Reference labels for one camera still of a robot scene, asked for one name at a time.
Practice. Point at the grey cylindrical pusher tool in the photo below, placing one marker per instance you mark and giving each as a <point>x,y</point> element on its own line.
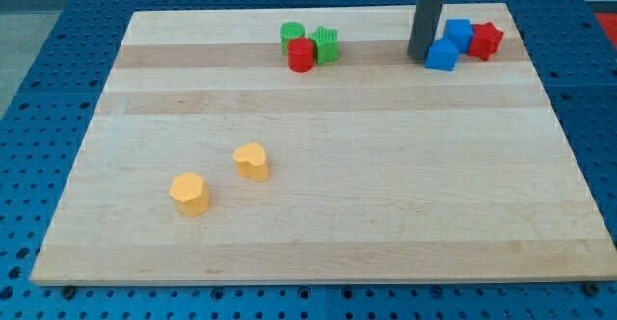
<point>424,27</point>

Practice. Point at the green star block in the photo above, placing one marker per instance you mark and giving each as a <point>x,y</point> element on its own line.
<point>326,44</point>

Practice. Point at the wooden board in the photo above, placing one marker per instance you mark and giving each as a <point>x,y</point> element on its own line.
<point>381,170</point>

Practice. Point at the red star block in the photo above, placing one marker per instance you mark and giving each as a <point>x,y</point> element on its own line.
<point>486,41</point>

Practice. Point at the yellow heart block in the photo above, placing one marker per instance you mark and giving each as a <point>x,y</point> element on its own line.
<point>251,162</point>

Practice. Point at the red cylinder block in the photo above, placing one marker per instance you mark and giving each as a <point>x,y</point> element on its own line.
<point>300,55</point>

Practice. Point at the yellow hexagon block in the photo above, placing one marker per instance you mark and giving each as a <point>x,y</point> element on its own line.
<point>190,194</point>

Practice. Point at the blue cube block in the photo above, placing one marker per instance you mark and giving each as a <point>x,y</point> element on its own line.
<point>460,32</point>

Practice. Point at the green cylinder block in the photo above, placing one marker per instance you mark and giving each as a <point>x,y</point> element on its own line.
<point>288,32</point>

